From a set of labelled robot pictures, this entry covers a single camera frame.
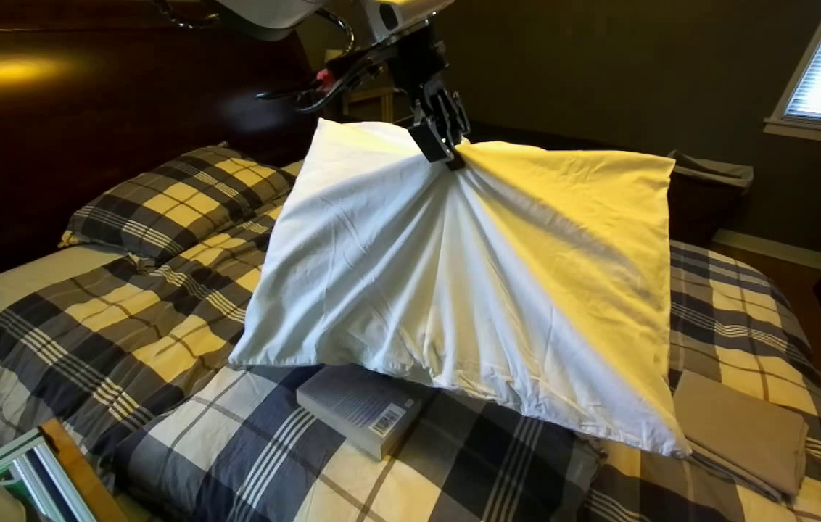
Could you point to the wooden board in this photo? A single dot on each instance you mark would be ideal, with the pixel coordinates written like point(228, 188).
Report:
point(91, 479)

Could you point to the dark wooden nightstand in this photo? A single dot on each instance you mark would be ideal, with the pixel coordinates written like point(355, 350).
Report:
point(718, 207)

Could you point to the dark wooden headboard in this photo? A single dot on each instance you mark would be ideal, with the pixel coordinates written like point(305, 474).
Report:
point(91, 127)

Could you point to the yellow black plaid comforter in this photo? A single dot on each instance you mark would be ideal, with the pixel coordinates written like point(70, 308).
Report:
point(109, 329)

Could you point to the grey tray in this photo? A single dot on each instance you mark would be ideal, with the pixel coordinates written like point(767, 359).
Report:
point(718, 169)

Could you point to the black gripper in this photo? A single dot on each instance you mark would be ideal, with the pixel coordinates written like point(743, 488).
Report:
point(432, 89)

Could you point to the white mattress sheet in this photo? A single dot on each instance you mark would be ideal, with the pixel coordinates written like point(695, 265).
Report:
point(20, 281)

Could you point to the grey book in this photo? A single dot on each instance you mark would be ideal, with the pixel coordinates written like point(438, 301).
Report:
point(355, 408)

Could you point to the blue white plaid pillow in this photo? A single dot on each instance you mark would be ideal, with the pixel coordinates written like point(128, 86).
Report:
point(236, 455)

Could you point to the green metal frame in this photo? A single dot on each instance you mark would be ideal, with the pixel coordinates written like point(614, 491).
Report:
point(17, 474)

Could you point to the yellow black plaid pillow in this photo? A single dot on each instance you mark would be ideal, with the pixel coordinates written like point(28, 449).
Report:
point(177, 200)

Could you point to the folded grey bed sheet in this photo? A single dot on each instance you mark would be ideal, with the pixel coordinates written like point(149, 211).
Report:
point(737, 437)

